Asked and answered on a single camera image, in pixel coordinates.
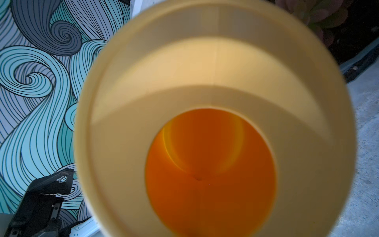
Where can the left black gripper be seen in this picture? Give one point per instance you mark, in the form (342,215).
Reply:
(38,212)

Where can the yellow watering can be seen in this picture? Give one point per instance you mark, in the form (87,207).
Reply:
(215,119)

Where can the blue-grey flower pot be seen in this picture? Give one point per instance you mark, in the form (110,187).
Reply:
(355,66)

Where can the pink succulent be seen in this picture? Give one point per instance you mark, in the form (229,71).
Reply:
(319,15)

